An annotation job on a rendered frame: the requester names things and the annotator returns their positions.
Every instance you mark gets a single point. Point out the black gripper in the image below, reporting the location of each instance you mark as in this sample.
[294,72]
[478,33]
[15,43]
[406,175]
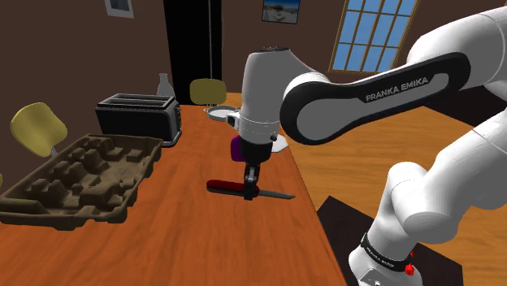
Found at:
[256,152]

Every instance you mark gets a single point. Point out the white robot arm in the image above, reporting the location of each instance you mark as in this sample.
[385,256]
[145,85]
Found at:
[427,186]

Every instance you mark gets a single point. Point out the purple cup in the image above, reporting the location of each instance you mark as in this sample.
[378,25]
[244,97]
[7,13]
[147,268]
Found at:
[235,148]

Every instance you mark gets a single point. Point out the white flat plate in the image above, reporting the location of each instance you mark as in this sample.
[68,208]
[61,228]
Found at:
[279,143]

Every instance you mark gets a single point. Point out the grey round pan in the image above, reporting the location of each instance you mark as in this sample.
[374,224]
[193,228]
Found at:
[218,113]

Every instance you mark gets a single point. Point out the orange wooden table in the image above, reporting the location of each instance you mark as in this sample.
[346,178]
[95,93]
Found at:
[178,237]

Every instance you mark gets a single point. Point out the yellow chair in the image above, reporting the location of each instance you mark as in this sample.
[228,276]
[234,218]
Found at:
[37,128]
[208,92]

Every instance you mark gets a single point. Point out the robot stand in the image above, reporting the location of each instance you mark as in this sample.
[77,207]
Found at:
[348,229]

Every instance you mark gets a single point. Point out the grey bottle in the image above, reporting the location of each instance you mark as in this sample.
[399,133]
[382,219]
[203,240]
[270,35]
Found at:
[165,88]

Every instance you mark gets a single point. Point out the black toaster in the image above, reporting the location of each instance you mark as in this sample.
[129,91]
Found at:
[136,119]

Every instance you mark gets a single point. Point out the black door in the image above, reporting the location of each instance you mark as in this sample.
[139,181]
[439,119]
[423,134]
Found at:
[192,51]

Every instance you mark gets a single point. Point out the brown cardboard tray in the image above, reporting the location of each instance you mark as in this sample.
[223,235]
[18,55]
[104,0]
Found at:
[85,178]

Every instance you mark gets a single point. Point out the wooden framed window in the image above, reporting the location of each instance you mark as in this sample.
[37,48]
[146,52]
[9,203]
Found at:
[372,35]

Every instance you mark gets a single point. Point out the blue wall picture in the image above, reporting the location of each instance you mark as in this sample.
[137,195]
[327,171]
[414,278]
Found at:
[280,11]

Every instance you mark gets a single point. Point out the white framed wall picture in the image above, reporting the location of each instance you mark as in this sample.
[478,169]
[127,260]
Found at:
[118,7]

